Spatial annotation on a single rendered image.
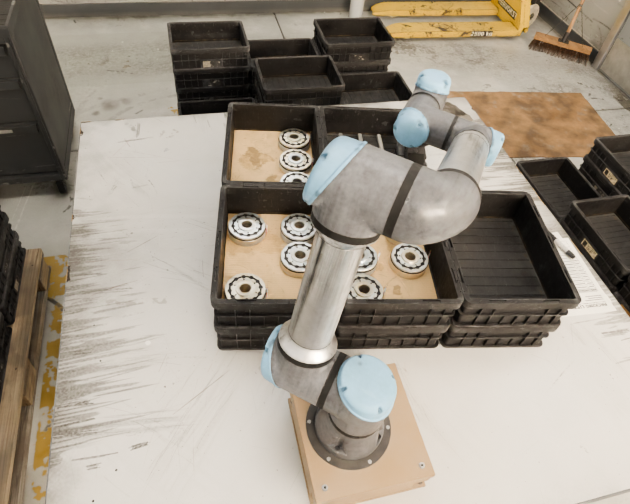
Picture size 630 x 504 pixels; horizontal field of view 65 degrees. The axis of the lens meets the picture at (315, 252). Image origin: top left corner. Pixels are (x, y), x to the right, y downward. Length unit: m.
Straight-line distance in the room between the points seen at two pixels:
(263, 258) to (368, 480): 0.61
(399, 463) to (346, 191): 0.66
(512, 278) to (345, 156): 0.87
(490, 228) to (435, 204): 0.89
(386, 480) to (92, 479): 0.63
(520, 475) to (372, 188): 0.87
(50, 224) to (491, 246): 2.07
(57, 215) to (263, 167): 1.44
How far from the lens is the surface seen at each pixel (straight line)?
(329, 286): 0.81
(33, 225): 2.78
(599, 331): 1.67
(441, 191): 0.70
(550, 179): 2.86
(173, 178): 1.78
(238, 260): 1.34
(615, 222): 2.61
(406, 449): 1.17
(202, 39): 3.03
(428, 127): 1.06
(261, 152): 1.66
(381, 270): 1.35
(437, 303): 1.20
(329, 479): 1.12
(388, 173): 0.69
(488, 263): 1.48
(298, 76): 2.74
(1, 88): 2.51
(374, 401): 0.94
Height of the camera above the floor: 1.87
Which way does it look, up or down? 50 degrees down
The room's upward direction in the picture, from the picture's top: 8 degrees clockwise
